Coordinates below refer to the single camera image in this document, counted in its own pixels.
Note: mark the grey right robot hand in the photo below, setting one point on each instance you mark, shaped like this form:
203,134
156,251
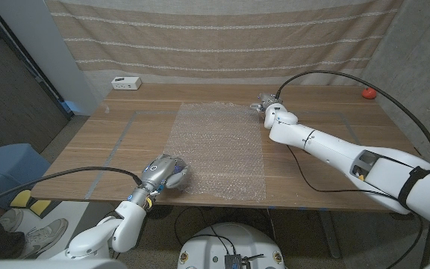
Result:
267,100

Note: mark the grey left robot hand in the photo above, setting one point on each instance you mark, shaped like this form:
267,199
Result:
164,172

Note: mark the clear bubble wrap sheet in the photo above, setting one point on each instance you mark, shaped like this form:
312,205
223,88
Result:
215,149

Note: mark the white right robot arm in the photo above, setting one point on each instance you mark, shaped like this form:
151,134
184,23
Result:
330,145

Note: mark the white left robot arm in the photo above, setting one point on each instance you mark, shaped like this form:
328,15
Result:
125,228

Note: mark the grey table leg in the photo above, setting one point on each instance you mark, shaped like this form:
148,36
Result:
330,235
140,231

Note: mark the beige striped backdrop cloth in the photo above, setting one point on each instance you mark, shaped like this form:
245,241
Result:
218,37

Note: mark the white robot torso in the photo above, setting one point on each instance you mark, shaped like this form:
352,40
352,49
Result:
233,239

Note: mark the white power strip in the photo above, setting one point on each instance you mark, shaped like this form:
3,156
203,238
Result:
125,83

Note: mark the orange ball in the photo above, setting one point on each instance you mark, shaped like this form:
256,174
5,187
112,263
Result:
369,93

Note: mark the grey module on torso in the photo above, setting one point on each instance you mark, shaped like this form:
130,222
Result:
233,261

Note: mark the yellow pad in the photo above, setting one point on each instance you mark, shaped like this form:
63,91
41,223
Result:
40,207
21,198

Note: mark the white sneaker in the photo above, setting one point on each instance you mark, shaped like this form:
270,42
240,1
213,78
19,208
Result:
45,235
10,219

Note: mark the blue chair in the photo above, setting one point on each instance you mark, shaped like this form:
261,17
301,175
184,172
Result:
6,168

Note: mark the black door frame strip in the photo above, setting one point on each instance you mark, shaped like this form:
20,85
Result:
24,56

